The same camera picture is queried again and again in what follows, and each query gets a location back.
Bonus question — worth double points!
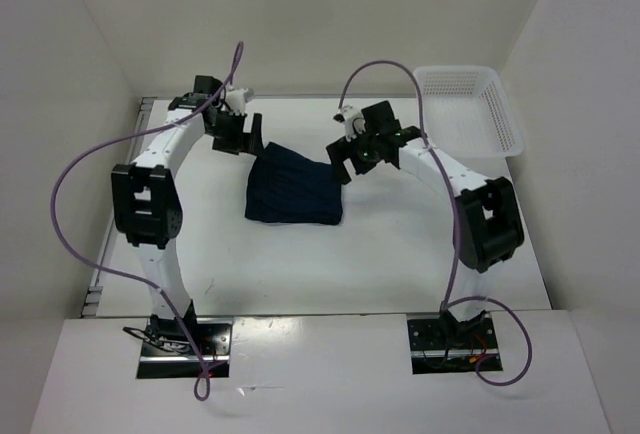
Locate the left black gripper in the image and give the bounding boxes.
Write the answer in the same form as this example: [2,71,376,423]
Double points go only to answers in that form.
[205,110,264,158]

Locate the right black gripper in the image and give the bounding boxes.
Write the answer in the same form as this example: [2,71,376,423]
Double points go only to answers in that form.
[327,123,381,184]

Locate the navy blue shorts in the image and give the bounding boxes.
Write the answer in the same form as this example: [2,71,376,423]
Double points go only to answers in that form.
[245,142,343,226]

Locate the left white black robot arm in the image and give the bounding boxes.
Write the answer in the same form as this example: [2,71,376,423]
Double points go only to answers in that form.
[111,76,263,354]

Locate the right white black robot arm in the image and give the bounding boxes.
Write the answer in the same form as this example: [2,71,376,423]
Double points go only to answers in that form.
[326,101,524,347]

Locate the white perforated plastic basket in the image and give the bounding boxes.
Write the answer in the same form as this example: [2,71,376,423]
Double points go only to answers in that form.
[414,65,524,159]

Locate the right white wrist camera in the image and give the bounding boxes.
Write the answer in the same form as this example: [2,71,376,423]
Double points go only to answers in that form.
[333,105,366,142]

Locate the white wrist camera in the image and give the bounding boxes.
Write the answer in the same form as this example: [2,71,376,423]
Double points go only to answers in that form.
[224,86,255,116]
[333,105,366,142]

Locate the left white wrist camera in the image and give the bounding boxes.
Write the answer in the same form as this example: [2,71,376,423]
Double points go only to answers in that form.
[224,86,255,116]

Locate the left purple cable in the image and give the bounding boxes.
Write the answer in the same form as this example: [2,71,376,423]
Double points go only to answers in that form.
[51,41,246,401]

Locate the purple cable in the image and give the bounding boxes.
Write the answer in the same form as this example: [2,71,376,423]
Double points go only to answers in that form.
[338,60,534,386]
[51,41,246,401]

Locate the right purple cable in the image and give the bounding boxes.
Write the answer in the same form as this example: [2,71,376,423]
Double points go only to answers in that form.
[338,60,534,386]

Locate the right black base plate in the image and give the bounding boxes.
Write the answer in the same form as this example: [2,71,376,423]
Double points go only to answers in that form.
[406,313,503,375]

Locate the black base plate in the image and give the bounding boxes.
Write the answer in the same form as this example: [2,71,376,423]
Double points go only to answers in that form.
[129,319,232,380]
[406,313,503,375]

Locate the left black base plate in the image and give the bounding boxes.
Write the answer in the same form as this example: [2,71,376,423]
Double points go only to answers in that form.
[129,319,232,380]

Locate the aluminium table edge rail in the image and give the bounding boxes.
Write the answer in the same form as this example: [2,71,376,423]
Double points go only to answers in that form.
[80,97,156,318]

